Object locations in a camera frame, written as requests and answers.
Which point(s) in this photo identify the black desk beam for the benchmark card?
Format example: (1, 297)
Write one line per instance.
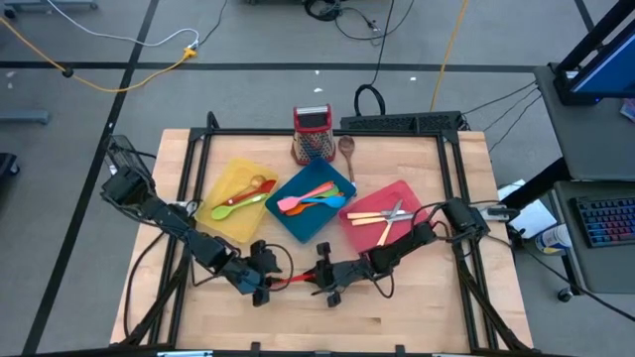
(541, 181)

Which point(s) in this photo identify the long black perforated box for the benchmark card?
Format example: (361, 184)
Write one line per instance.
(397, 121)

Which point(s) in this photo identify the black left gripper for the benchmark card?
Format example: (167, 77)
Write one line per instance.
(245, 282)

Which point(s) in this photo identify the grey keyboard shelf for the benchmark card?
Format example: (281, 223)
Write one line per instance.
(605, 270)

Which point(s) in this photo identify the white paper sheet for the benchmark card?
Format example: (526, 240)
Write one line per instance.
(533, 220)

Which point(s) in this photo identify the light wooden spoon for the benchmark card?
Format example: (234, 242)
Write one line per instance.
(257, 180)

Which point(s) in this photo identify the grey furniture foot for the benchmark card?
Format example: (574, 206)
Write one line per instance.
(49, 4)
(25, 117)

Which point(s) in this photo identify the dark wooden spoon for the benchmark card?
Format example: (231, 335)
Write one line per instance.
(346, 145)

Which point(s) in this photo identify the black aluminium rig frame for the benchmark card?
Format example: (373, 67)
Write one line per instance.
(248, 132)

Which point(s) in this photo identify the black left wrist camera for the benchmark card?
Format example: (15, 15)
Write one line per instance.
(265, 262)

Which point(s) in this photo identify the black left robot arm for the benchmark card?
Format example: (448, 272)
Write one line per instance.
(164, 215)

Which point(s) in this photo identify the silver metal plate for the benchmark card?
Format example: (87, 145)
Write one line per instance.
(183, 354)

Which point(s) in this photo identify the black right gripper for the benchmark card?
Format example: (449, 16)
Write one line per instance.
(347, 270)

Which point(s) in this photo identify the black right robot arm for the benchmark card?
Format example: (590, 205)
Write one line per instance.
(407, 243)

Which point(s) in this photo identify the red silicone spatula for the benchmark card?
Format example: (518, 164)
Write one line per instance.
(292, 280)

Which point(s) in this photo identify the black caster wheel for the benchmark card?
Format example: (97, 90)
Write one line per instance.
(564, 295)

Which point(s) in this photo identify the white labelled bottle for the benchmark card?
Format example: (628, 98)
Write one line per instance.
(553, 239)

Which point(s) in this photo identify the green silicone spoon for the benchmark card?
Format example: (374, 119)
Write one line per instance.
(220, 213)

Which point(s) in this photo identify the yellow plastic bin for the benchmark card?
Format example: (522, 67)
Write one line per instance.
(243, 230)

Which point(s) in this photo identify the pink plastic bin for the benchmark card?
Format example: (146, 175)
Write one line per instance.
(382, 196)

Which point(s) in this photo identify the backlit black keyboard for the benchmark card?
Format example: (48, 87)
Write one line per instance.
(605, 222)

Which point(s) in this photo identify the red silicone spoon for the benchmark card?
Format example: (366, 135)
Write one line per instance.
(267, 187)

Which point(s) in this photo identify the small black floor puck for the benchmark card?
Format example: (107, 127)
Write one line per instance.
(67, 73)

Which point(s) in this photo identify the small black perforated box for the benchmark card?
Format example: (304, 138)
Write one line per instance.
(124, 154)

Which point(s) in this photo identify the computer monitor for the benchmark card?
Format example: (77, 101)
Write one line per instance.
(610, 69)

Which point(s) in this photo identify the grey desk top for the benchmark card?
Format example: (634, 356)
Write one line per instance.
(585, 144)

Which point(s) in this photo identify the pink silicone spatula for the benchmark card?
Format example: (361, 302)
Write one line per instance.
(288, 203)

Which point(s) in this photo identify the blue silicone spatula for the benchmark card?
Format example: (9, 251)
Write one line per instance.
(336, 202)

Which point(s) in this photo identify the blue plastic bin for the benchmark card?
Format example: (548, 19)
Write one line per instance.
(307, 228)

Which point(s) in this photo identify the black floor object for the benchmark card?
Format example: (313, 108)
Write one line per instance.
(7, 164)

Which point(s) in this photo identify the colourful book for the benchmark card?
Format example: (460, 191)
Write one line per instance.
(630, 110)

